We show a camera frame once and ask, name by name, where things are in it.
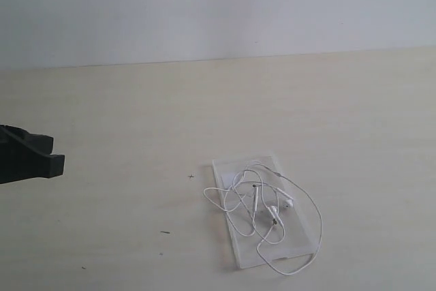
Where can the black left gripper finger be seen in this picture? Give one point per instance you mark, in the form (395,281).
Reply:
(19,144)
(46,166)

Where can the white square sticker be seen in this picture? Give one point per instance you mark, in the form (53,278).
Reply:
(228,179)

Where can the clear plastic hinged case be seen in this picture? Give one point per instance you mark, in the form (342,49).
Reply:
(262,212)

